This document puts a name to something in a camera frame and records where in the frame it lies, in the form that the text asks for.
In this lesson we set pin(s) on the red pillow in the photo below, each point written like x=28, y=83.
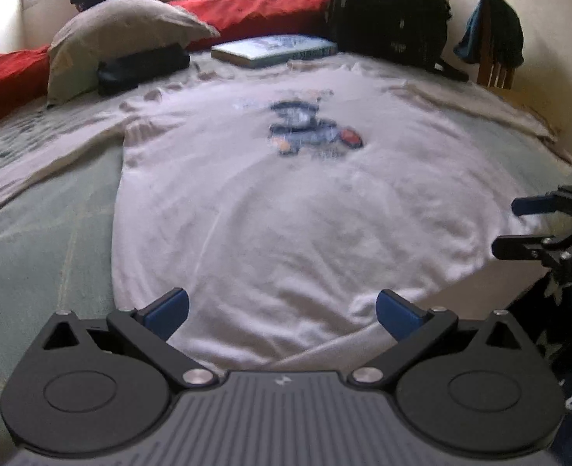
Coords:
x=4, y=82

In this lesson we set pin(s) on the black pouch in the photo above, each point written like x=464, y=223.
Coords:
x=140, y=65

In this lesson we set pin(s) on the blue book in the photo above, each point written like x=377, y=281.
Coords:
x=266, y=48

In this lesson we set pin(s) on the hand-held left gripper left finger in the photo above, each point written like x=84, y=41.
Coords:
x=169, y=313

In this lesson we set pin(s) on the grey pillow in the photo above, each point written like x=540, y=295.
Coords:
x=121, y=29

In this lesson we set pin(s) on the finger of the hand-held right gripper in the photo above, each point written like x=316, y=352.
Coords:
x=519, y=247
x=533, y=205

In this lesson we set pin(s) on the star patterned dark pants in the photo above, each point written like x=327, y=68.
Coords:
x=557, y=310

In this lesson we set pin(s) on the blue garment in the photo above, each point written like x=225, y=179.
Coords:
x=470, y=43

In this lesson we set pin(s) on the wooden chair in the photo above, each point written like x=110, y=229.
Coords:
x=497, y=75

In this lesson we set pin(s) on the white printed sweatshirt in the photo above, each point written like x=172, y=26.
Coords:
x=276, y=213

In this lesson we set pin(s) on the dark green garment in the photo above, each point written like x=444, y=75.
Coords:
x=506, y=29

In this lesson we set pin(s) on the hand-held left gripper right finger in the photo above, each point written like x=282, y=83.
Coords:
x=395, y=315

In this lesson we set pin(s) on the long red blanket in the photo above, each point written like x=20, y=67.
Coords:
x=257, y=14

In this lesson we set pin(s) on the black backpack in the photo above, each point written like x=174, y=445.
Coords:
x=388, y=14

